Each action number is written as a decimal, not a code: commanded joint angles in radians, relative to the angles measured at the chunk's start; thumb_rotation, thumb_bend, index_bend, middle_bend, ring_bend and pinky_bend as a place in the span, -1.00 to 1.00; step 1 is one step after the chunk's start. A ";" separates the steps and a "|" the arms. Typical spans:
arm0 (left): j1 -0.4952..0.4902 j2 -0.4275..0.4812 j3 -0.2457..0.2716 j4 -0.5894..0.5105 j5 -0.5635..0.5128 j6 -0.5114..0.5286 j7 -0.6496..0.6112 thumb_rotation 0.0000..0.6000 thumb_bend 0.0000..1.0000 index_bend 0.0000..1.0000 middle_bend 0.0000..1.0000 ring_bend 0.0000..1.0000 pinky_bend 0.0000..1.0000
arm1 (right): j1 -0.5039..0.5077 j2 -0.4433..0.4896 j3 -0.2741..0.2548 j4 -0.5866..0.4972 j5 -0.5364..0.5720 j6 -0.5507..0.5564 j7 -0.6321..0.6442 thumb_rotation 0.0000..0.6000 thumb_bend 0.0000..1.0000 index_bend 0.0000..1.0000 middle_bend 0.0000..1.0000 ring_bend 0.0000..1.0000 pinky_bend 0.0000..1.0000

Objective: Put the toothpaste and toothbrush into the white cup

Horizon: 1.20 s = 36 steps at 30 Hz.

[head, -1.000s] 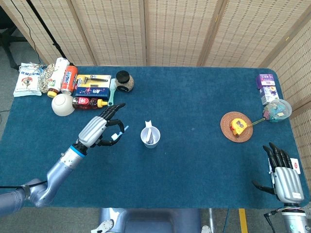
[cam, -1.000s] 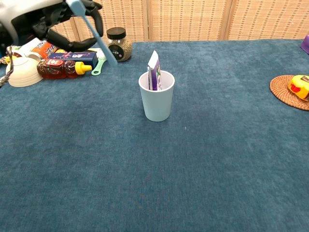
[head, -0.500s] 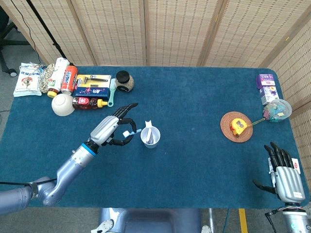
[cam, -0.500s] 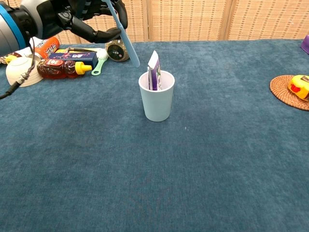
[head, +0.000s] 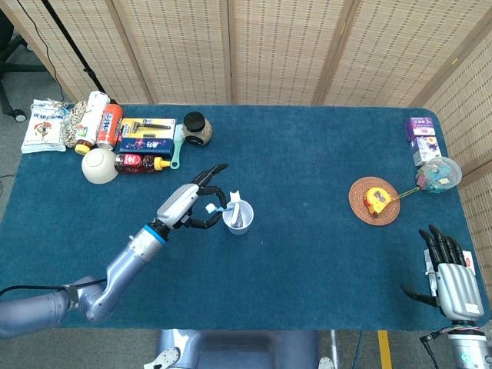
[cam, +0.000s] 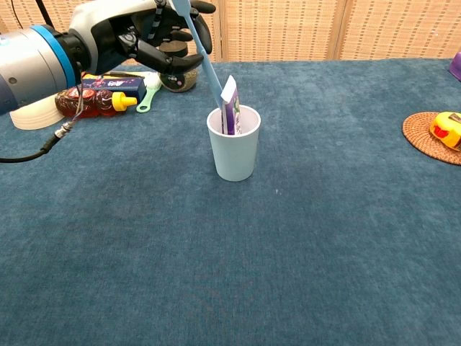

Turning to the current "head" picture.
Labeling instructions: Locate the white and blue mask box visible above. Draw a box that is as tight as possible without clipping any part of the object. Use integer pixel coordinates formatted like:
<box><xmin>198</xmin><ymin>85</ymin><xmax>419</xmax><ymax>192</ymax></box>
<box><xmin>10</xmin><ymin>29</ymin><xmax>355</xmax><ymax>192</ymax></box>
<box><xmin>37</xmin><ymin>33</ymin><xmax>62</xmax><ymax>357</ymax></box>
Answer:
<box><xmin>424</xmin><ymin>248</ymin><xmax>474</xmax><ymax>276</ymax></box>

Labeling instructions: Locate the dark red bottle yellow cap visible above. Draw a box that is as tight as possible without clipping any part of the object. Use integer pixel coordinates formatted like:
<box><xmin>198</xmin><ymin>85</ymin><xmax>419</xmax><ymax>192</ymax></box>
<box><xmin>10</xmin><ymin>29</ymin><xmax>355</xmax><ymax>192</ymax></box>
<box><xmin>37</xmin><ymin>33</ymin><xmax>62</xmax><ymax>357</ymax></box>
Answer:
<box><xmin>114</xmin><ymin>152</ymin><xmax>171</xmax><ymax>175</ymax></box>

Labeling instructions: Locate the white and purple box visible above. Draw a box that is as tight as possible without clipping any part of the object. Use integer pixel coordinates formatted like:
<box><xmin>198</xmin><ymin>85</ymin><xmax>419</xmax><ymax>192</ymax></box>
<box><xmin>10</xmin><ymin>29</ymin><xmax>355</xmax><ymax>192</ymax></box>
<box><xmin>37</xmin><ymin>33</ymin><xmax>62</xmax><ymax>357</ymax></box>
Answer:
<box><xmin>410</xmin><ymin>136</ymin><xmax>443</xmax><ymax>167</ymax></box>

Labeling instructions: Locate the white bottle with yellow cap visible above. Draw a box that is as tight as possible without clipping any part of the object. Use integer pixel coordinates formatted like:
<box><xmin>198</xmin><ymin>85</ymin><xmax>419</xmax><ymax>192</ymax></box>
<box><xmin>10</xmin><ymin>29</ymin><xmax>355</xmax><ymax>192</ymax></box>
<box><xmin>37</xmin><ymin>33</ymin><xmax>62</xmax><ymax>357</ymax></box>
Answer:
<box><xmin>74</xmin><ymin>90</ymin><xmax>111</xmax><ymax>156</ymax></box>

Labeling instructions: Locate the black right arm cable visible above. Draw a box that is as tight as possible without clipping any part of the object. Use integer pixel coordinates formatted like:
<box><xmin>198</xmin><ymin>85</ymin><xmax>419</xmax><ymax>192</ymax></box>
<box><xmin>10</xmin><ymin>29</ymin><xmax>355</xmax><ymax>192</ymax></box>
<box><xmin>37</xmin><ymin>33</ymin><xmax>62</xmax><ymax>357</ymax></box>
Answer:
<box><xmin>420</xmin><ymin>332</ymin><xmax>449</xmax><ymax>369</ymax></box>

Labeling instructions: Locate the dark blue long box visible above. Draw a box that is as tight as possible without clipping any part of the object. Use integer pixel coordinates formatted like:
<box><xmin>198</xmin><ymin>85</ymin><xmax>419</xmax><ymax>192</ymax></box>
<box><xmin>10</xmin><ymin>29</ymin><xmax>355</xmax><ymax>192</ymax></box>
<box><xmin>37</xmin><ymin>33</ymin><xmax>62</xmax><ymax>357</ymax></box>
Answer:
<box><xmin>118</xmin><ymin>137</ymin><xmax>176</xmax><ymax>155</ymax></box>

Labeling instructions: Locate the glass jar with black lid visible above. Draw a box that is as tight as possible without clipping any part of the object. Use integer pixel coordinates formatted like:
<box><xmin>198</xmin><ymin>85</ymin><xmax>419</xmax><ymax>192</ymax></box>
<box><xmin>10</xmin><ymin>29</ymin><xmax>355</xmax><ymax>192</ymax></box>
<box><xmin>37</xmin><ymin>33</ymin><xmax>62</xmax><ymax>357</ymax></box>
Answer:
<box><xmin>181</xmin><ymin>111</ymin><xmax>214</xmax><ymax>148</ymax></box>

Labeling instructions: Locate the white ceramic bowl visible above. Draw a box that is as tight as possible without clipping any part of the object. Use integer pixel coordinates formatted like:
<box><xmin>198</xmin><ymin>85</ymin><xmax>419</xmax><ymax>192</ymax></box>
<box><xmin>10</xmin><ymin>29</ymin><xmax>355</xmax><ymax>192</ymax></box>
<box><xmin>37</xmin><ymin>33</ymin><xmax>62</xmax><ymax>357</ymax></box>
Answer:
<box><xmin>81</xmin><ymin>148</ymin><xmax>120</xmax><ymax>185</ymax></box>

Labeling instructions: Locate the blue-grey robot torso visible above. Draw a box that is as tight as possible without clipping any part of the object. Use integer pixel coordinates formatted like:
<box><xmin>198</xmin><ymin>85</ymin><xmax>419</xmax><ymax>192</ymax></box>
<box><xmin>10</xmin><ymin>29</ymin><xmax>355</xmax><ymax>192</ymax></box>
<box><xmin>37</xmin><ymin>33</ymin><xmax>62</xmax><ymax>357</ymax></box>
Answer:
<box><xmin>144</xmin><ymin>329</ymin><xmax>335</xmax><ymax>369</ymax></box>

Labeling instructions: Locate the white printed food bag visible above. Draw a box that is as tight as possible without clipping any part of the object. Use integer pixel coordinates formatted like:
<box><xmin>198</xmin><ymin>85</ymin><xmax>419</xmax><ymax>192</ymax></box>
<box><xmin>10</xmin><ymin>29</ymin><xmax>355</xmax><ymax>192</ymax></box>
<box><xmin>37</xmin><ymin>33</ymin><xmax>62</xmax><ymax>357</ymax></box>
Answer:
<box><xmin>21</xmin><ymin>98</ymin><xmax>68</xmax><ymax>155</ymax></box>

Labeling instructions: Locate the yellow tape measure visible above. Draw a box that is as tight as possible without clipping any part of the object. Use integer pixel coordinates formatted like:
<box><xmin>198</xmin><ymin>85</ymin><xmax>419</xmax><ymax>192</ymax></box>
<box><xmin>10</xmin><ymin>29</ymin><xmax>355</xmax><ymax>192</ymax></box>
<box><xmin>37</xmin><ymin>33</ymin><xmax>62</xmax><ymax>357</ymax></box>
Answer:
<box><xmin>364</xmin><ymin>186</ymin><xmax>422</xmax><ymax>215</ymax></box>

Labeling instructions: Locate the white cup with handle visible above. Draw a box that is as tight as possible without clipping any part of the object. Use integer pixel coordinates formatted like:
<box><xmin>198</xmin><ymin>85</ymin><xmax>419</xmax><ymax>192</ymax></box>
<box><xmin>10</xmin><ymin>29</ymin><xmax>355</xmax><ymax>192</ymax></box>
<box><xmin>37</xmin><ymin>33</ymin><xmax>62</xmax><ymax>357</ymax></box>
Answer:
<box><xmin>221</xmin><ymin>190</ymin><xmax>255</xmax><ymax>236</ymax></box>

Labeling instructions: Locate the white purple toothpaste tube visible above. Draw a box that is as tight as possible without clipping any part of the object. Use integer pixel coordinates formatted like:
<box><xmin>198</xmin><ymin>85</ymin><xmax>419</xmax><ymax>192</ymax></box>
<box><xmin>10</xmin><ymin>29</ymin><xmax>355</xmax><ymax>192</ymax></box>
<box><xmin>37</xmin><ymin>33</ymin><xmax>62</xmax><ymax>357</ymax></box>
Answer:
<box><xmin>230</xmin><ymin>201</ymin><xmax>247</xmax><ymax>228</ymax></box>

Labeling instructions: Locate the orange drink can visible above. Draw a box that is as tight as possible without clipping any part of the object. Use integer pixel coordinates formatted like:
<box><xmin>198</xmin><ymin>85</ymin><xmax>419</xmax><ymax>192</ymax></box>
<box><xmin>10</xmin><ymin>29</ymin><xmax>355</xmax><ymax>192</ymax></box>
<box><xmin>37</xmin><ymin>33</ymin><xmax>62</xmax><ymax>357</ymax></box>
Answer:
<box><xmin>95</xmin><ymin>103</ymin><xmax>125</xmax><ymax>150</ymax></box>

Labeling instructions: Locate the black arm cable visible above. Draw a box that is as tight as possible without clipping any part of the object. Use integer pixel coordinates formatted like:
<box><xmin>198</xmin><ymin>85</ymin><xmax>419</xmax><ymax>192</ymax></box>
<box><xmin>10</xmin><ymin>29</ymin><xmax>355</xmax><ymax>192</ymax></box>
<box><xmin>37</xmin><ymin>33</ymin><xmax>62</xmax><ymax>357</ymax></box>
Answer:
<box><xmin>420</xmin><ymin>332</ymin><xmax>449</xmax><ymax>369</ymax></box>
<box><xmin>0</xmin><ymin>278</ymin><xmax>108</xmax><ymax>298</ymax></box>

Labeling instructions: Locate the light blue toothbrush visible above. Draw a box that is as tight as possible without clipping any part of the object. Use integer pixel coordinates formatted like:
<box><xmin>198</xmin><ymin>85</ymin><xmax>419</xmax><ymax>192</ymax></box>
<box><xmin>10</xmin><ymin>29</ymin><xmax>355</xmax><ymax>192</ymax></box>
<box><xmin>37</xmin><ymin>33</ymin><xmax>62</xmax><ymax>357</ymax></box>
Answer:
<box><xmin>205</xmin><ymin>201</ymin><xmax>236</xmax><ymax>214</ymax></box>

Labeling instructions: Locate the thin black hanging cable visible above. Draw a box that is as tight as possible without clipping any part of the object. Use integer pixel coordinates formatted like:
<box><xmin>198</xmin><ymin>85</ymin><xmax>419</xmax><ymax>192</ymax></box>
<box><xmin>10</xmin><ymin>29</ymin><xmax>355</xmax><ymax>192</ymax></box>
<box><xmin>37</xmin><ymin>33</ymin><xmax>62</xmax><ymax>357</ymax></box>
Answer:
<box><xmin>15</xmin><ymin>0</ymin><xmax>65</xmax><ymax>99</ymax></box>

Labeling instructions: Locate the white paper packet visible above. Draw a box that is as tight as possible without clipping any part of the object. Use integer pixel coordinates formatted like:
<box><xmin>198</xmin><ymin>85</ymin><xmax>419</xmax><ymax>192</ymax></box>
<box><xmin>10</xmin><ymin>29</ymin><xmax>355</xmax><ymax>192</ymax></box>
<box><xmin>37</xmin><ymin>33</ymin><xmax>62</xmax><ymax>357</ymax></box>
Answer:
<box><xmin>427</xmin><ymin>271</ymin><xmax>442</xmax><ymax>299</ymax></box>

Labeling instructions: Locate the blue felt table cloth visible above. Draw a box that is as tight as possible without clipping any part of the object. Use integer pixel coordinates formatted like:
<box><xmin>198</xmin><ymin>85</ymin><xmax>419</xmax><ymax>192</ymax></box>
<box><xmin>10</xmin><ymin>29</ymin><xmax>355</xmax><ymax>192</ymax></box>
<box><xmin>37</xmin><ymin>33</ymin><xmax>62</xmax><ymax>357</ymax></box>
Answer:
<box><xmin>0</xmin><ymin>104</ymin><xmax>481</xmax><ymax>332</ymax></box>

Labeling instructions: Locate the beige braided rope bundle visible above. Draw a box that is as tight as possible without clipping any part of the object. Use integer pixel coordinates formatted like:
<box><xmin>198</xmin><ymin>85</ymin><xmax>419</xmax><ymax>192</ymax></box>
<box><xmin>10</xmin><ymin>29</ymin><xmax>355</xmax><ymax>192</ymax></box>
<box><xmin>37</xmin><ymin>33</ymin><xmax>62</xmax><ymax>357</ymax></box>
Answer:
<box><xmin>61</xmin><ymin>100</ymin><xmax>88</xmax><ymax>149</ymax></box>

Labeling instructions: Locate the clear tub of coloured clips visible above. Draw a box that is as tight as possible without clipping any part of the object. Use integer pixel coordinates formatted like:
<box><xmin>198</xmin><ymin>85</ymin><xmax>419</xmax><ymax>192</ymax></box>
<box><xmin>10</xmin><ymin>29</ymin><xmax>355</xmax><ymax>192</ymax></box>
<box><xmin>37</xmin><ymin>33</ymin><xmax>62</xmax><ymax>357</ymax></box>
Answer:
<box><xmin>414</xmin><ymin>155</ymin><xmax>463</xmax><ymax>195</ymax></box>

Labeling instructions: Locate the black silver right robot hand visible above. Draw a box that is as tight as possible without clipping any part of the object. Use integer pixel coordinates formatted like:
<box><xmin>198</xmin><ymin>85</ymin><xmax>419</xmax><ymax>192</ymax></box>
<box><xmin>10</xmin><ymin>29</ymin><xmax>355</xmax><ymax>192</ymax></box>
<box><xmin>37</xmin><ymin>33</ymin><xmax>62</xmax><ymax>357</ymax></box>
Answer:
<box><xmin>401</xmin><ymin>224</ymin><xmax>486</xmax><ymax>320</ymax></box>

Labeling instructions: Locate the mint green brush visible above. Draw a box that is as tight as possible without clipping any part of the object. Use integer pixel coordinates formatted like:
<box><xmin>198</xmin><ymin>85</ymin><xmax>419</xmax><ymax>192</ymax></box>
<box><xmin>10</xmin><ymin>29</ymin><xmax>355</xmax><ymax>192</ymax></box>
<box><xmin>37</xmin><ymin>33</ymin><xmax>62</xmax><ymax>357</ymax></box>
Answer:
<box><xmin>169</xmin><ymin>123</ymin><xmax>185</xmax><ymax>171</ymax></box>

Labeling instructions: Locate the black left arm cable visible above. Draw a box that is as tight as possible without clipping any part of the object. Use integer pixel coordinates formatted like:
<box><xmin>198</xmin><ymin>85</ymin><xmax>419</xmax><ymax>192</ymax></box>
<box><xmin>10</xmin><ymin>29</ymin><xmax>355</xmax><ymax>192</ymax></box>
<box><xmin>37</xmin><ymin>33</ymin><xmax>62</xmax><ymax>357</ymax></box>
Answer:
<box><xmin>0</xmin><ymin>278</ymin><xmax>108</xmax><ymax>298</ymax></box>

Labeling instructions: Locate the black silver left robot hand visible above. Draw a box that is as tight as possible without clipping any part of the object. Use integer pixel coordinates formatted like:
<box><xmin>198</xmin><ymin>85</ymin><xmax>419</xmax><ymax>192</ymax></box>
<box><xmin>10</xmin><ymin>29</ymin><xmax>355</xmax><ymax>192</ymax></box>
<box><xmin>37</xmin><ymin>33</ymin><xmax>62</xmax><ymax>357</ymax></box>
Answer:
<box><xmin>155</xmin><ymin>163</ymin><xmax>230</xmax><ymax>231</ymax></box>

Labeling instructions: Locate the round woven brown coaster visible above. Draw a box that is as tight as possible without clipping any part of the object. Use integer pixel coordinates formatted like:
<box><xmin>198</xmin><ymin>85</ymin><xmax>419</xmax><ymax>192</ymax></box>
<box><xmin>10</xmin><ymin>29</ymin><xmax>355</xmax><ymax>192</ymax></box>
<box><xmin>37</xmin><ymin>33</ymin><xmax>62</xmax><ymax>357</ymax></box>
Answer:
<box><xmin>347</xmin><ymin>176</ymin><xmax>401</xmax><ymax>228</ymax></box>

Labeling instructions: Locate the razor in yellow card pack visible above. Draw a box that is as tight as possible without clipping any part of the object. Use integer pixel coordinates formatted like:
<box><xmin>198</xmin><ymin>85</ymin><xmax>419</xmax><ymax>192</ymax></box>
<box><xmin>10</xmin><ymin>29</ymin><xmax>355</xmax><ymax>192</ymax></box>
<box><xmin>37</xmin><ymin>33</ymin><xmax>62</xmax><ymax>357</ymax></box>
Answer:
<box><xmin>116</xmin><ymin>118</ymin><xmax>178</xmax><ymax>144</ymax></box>

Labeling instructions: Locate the black stand pole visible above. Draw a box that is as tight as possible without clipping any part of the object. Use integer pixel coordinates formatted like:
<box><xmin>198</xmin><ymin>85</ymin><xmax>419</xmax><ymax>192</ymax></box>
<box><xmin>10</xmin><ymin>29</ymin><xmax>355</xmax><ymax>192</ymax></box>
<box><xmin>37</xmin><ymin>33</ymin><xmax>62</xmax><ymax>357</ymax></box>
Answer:
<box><xmin>41</xmin><ymin>0</ymin><xmax>118</xmax><ymax>105</ymax></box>

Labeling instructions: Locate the dark office chair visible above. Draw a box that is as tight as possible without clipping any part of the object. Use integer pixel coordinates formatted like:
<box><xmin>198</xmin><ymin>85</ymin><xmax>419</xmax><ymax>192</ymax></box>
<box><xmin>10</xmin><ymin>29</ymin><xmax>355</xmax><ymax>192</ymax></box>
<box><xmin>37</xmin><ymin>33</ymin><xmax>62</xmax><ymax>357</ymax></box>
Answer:
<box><xmin>0</xmin><ymin>15</ymin><xmax>49</xmax><ymax>123</ymax></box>

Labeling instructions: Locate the bamboo folding screen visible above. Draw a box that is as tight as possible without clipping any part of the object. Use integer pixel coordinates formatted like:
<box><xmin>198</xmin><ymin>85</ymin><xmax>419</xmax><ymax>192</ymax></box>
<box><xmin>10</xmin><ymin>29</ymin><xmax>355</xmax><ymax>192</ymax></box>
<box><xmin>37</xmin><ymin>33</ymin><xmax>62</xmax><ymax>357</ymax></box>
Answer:
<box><xmin>0</xmin><ymin>0</ymin><xmax>492</xmax><ymax>247</ymax></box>

